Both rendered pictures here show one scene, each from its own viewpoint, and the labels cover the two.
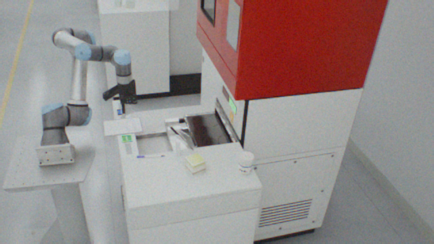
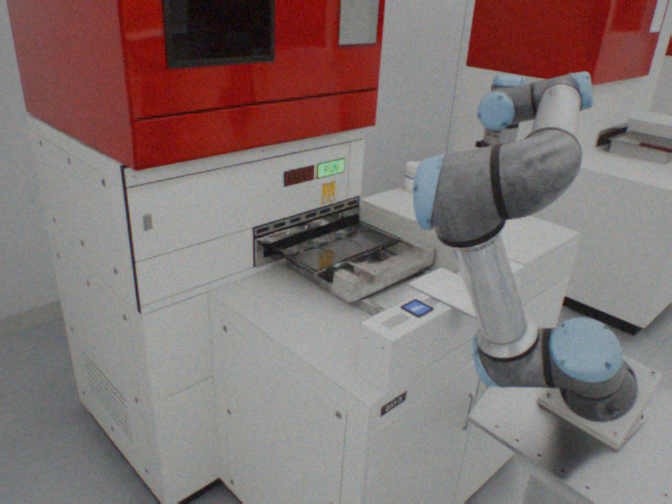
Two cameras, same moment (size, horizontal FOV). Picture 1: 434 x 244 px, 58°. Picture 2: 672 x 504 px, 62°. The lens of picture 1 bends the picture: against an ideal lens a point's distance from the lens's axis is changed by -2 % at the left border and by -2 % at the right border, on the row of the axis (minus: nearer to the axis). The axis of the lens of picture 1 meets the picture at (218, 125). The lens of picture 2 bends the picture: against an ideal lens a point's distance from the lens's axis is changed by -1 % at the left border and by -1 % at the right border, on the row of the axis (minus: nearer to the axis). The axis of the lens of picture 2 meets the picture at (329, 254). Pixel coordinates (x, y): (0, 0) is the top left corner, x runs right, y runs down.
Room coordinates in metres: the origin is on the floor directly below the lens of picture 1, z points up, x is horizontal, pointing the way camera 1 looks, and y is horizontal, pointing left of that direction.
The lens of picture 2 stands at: (2.58, 1.47, 1.63)
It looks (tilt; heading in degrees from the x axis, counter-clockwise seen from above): 26 degrees down; 244
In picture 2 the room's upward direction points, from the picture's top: 3 degrees clockwise
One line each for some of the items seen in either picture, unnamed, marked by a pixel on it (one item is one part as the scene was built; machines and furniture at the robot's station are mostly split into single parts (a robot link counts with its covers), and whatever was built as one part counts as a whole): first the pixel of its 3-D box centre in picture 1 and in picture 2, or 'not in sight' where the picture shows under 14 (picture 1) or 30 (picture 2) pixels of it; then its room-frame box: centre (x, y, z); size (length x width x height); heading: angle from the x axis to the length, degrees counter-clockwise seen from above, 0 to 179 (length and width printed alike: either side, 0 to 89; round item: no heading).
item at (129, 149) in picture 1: (125, 135); (447, 315); (1.78, 0.52, 0.89); 0.55 x 0.09 x 0.14; 19
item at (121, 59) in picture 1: (122, 62); (505, 101); (1.67, 0.47, 1.41); 0.09 x 0.08 x 0.11; 40
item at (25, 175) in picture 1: (55, 165); (591, 441); (1.64, 0.89, 0.75); 0.45 x 0.44 x 0.13; 105
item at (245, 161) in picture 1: (245, 163); (414, 176); (1.47, -0.14, 1.01); 0.07 x 0.07 x 0.10
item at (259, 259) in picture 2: (225, 127); (310, 234); (1.92, -0.04, 0.89); 0.44 x 0.02 x 0.10; 19
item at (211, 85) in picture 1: (220, 93); (263, 208); (2.09, 0.00, 1.02); 0.82 x 0.03 x 0.40; 19
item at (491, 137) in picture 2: (124, 77); (499, 135); (1.67, 0.47, 1.33); 0.08 x 0.08 x 0.05
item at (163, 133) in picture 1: (176, 131); (345, 293); (1.93, 0.25, 0.84); 0.50 x 0.02 x 0.03; 109
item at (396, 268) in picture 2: (177, 141); (385, 273); (1.79, 0.23, 0.87); 0.36 x 0.08 x 0.03; 19
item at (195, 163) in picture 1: (195, 164); not in sight; (1.46, 0.10, 1.00); 0.07 x 0.07 x 0.07; 37
